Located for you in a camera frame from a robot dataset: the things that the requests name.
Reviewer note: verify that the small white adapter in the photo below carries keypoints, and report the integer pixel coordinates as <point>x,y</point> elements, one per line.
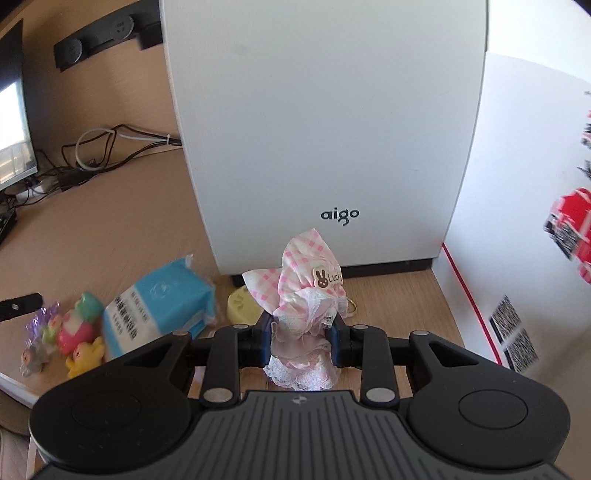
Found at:
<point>34,188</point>

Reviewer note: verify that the black computer monitor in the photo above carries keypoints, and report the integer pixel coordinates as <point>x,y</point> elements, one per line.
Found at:
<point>14,115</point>

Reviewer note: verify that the yellow round item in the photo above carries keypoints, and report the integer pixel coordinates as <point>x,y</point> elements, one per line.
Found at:
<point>242,307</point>

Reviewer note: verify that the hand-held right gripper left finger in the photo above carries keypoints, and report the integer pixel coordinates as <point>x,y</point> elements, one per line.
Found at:
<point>265,341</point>

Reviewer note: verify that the pink checked doll dress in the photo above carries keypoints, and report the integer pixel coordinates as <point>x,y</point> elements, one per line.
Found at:
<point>304,267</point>

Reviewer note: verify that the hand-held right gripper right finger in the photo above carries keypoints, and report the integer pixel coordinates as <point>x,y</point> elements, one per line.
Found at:
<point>335,344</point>

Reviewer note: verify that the black power adapter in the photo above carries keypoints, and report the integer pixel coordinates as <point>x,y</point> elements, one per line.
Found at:
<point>74,179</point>

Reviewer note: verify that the black wall power strip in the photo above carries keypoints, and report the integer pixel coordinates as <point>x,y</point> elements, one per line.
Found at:
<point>106,34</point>

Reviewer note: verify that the grey pony toy purple mane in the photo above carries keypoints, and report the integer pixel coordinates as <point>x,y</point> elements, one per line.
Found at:
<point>34,355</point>

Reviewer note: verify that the white box with red print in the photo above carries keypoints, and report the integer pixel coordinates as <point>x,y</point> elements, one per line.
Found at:
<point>517,184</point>

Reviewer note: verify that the black keyboard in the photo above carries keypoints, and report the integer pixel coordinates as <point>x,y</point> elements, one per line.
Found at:
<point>5,228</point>

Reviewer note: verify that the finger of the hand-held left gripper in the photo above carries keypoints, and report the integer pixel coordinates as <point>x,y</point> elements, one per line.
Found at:
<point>18,305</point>

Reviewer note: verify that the yellow toy figure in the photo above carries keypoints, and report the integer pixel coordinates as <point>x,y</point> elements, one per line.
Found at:
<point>85,355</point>

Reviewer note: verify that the pink green toy figure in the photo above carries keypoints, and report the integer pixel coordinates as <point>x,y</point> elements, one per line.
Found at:
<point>76,325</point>

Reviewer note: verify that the white computer case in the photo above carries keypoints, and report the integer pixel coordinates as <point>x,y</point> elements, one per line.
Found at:
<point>323,115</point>

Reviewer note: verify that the blue tissue pack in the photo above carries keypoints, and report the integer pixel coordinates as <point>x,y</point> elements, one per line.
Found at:
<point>157,295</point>

